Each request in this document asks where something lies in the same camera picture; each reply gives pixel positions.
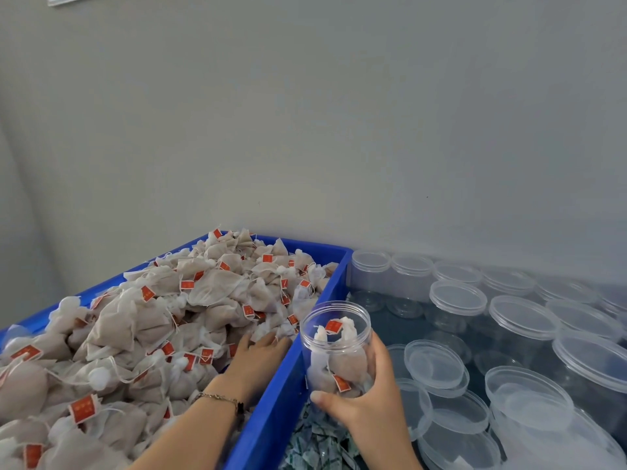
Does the person's left hand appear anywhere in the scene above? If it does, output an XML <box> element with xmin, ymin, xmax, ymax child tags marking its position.
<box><xmin>210</xmin><ymin>328</ymin><xmax>293</xmax><ymax>402</ymax></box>

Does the person's right hand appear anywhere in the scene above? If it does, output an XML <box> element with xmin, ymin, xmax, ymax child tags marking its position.
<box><xmin>308</xmin><ymin>332</ymin><xmax>423</xmax><ymax>470</ymax></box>

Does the white mesh tea bag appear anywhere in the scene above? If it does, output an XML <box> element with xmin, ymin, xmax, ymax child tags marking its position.
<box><xmin>328</xmin><ymin>318</ymin><xmax>372</xmax><ymax>392</ymax></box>
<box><xmin>306</xmin><ymin>326</ymin><xmax>339</xmax><ymax>392</ymax></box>

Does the pile of green desiccant packets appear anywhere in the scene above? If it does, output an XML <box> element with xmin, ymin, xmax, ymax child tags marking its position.
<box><xmin>284</xmin><ymin>401</ymin><xmax>368</xmax><ymax>470</ymax></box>

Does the clear jar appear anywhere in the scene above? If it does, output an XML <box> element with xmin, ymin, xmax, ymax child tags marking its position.
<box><xmin>298</xmin><ymin>301</ymin><xmax>376</xmax><ymax>398</ymax></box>

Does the pile of tea bags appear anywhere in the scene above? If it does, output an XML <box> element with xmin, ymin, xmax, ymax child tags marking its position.
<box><xmin>0</xmin><ymin>228</ymin><xmax>339</xmax><ymax>470</ymax></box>

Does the group of lidded jars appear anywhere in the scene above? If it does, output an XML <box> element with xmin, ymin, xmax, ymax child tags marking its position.
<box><xmin>347</xmin><ymin>247</ymin><xmax>627</xmax><ymax>388</ymax></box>

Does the pile of white label papers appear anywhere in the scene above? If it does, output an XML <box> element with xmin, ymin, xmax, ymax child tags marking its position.
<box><xmin>490</xmin><ymin>416</ymin><xmax>627</xmax><ymax>470</ymax></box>

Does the person's left forearm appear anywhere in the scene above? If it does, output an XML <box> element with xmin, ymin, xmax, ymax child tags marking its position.
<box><xmin>132</xmin><ymin>386</ymin><xmax>246</xmax><ymax>470</ymax></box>

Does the blue plastic tray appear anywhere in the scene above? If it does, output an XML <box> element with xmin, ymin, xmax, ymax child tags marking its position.
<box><xmin>0</xmin><ymin>234</ymin><xmax>354</xmax><ymax>470</ymax></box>

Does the thin beaded bracelet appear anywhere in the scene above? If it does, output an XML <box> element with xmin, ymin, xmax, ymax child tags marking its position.
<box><xmin>196</xmin><ymin>389</ymin><xmax>246</xmax><ymax>417</ymax></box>

